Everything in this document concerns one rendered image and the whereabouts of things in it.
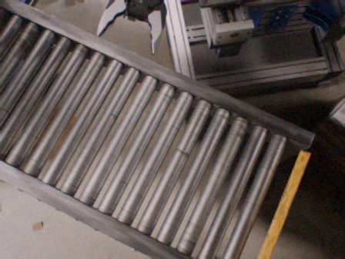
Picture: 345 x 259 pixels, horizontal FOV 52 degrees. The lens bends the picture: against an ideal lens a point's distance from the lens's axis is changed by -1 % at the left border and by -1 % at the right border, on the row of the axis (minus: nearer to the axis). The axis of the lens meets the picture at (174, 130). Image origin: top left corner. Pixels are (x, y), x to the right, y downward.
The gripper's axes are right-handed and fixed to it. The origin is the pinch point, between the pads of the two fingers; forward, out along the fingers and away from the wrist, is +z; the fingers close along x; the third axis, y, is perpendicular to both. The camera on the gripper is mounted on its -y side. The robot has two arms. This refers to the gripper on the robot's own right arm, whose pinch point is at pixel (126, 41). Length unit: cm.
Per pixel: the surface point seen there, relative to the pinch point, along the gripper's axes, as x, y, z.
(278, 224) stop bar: -53, 35, 22
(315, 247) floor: -107, 110, 20
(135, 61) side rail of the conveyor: 1.3, 44.2, -16.0
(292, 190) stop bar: -55, 34, 12
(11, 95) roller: 36, 49, 6
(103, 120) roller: 4.7, 44.6, 6.3
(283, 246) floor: -92, 112, 24
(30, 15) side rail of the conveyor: 41, 50, -22
